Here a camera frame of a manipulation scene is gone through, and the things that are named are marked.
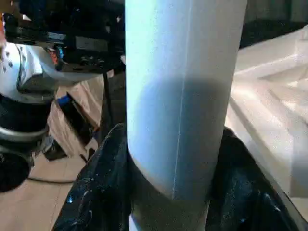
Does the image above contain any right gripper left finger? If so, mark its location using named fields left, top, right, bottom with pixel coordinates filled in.
left=51, top=122, right=132, bottom=231

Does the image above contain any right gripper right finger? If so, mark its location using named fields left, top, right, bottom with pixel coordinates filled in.
left=208, top=126, right=304, bottom=231

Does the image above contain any white plastic table top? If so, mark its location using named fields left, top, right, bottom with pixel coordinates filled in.
left=225, top=23, right=308, bottom=203

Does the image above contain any white plastic table leg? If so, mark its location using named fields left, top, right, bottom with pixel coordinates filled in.
left=124, top=0, right=248, bottom=231

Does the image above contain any brown cardboard box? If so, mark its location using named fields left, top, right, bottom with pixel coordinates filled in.
left=47, top=77, right=103, bottom=158

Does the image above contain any black equipment rack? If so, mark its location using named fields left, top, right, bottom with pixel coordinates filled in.
left=3, top=0, right=126, bottom=126

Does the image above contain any grey curtain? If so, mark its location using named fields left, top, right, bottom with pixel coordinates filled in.
left=245, top=0, right=308, bottom=25

